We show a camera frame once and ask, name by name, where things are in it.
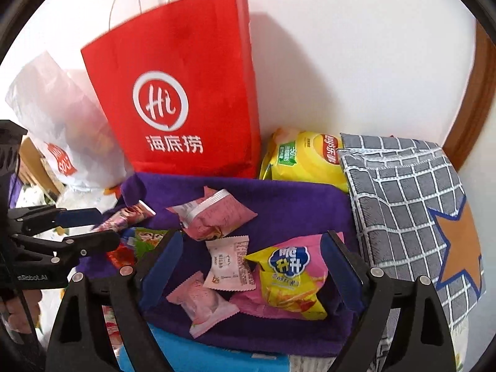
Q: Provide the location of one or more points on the red snack packet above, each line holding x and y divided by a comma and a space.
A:
120, 257

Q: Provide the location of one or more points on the purple towel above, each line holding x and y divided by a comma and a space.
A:
290, 209

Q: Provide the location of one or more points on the green snack packet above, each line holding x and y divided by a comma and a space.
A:
147, 237

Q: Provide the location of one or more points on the person's left hand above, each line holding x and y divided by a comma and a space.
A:
23, 310

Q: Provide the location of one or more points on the brown wooden door frame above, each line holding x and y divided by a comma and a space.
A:
476, 93

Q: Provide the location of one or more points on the white plastic bag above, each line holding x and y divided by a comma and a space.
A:
58, 124

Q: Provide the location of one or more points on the blue tissue pack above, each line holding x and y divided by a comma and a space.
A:
201, 358

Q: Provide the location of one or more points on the grey checked cloth with star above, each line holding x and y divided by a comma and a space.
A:
395, 201

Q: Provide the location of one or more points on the pale pink snack packet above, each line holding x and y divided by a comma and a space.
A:
228, 263

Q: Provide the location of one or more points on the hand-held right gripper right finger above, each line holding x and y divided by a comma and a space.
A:
341, 271

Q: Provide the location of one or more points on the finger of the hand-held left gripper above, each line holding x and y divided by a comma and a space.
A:
81, 217
89, 242

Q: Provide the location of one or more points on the yellow and pink snack packet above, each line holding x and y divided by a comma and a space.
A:
286, 275

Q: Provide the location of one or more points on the yellow chip bag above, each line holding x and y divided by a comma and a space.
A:
302, 159

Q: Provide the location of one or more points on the red paper bag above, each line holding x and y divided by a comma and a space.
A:
174, 66

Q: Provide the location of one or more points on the pink striped snack packet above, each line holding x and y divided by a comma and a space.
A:
124, 217

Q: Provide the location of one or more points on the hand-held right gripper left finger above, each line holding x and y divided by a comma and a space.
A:
161, 271

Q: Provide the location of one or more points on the light wooden furniture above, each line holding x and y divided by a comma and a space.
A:
35, 162

